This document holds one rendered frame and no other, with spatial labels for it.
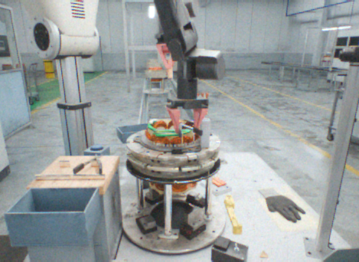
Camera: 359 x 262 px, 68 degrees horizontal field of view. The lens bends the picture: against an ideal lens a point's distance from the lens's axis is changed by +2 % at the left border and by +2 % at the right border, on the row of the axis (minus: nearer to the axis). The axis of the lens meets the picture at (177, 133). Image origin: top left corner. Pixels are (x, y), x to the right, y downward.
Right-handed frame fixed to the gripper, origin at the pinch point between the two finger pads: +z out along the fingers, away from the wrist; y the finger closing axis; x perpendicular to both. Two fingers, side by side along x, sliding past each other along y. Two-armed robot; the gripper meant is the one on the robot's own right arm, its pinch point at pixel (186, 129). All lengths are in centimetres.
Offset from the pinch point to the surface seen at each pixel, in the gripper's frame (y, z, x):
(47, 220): -36.0, 13.5, -13.8
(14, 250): -85, 113, 120
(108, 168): -22.3, 10.8, 4.2
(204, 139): 7.3, 4.6, 3.1
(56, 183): -35.5, 11.2, -0.8
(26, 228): -40.5, 15.5, -12.3
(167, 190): -5.4, 19.3, 1.6
